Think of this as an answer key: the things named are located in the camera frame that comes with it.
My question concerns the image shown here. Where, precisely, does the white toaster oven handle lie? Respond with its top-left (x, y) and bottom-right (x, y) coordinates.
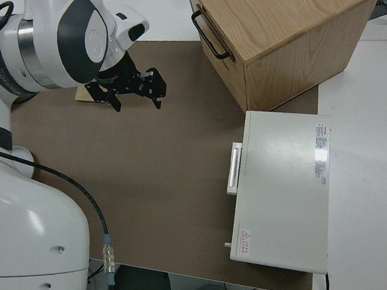
top-left (223, 141), bottom-right (247, 197)

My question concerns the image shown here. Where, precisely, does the wooden mug tree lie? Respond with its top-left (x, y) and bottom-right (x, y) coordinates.
top-left (73, 85), bottom-right (95, 104)

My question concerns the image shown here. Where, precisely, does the black cabinet drawer handle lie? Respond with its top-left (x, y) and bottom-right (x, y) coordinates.
top-left (190, 9), bottom-right (231, 62)

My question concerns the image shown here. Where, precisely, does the light wooden drawer cabinet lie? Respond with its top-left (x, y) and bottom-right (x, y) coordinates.
top-left (186, 0), bottom-right (387, 117)

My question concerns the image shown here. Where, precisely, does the black chair seat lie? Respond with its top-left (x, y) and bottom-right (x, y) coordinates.
top-left (113, 262), bottom-right (172, 290)

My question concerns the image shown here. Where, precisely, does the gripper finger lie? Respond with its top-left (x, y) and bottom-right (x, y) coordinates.
top-left (87, 79), bottom-right (123, 115)
top-left (138, 66), bottom-right (170, 111)

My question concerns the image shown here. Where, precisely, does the white toaster oven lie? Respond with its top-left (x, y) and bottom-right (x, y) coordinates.
top-left (215, 104), bottom-right (342, 281)

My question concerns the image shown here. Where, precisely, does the brown table mat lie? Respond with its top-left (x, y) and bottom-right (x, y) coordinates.
top-left (5, 28), bottom-right (334, 290)

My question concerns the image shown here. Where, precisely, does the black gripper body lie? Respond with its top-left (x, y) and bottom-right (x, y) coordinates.
top-left (94, 53), bottom-right (144, 98)

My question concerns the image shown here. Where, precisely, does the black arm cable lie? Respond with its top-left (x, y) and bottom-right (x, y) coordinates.
top-left (0, 134), bottom-right (119, 290)

